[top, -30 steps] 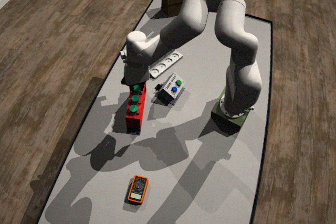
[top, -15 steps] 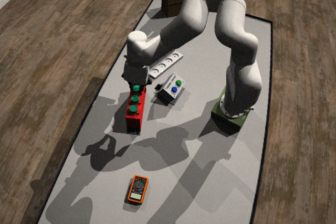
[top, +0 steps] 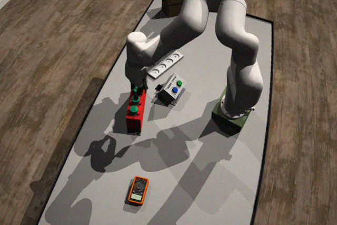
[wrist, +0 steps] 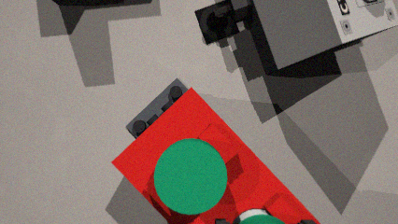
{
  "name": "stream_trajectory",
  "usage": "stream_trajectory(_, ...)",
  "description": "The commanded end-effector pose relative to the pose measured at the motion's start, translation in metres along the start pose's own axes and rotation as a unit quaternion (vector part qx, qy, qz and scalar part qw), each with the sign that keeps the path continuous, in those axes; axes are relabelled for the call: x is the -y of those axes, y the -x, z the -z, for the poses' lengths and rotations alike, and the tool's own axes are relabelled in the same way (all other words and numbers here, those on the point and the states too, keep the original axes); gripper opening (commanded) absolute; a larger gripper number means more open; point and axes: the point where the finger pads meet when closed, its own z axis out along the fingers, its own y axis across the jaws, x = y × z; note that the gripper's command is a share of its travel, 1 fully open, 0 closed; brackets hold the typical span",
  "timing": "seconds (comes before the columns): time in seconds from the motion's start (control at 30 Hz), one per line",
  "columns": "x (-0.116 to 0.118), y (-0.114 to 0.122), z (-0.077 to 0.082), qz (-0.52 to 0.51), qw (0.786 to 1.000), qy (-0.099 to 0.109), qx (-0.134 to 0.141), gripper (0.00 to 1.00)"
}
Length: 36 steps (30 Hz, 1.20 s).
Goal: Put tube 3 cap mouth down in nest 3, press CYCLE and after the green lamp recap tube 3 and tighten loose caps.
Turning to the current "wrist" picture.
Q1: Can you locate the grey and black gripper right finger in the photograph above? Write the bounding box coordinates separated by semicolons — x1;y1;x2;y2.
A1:
297;219;317;224

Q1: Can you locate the grey push-button control box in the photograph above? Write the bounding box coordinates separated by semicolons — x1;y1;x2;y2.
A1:
194;0;398;75

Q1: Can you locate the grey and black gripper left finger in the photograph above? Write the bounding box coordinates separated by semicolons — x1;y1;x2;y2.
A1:
215;218;231;224

